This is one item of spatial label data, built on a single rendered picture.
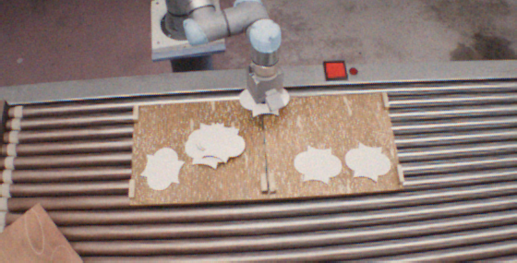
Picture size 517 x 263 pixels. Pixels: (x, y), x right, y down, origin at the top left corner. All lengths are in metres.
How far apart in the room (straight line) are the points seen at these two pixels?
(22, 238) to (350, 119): 1.06
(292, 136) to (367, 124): 0.25
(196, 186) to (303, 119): 0.40
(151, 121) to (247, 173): 0.36
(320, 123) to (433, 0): 2.00
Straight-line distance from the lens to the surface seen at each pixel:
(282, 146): 1.66
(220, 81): 1.82
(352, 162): 1.65
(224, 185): 1.61
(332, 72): 1.84
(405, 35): 3.28
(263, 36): 1.32
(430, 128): 1.81
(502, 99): 1.99
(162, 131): 1.71
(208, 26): 1.39
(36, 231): 1.56
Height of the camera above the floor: 2.39
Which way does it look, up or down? 59 degrees down
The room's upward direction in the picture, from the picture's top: straight up
